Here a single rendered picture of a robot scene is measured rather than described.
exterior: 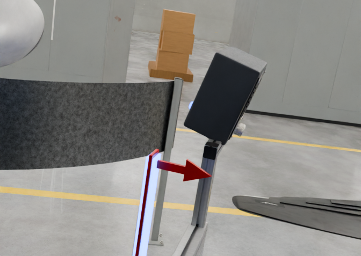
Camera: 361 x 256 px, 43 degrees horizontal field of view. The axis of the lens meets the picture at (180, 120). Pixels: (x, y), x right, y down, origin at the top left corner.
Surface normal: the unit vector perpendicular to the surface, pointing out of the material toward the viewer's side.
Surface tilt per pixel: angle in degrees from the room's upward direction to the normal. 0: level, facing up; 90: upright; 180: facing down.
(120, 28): 90
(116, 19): 90
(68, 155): 90
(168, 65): 90
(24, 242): 0
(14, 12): 58
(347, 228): 6
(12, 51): 128
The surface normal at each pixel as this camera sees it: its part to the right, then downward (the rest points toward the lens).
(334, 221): 0.17, -0.98
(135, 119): 0.70, 0.28
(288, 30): 0.10, 0.26
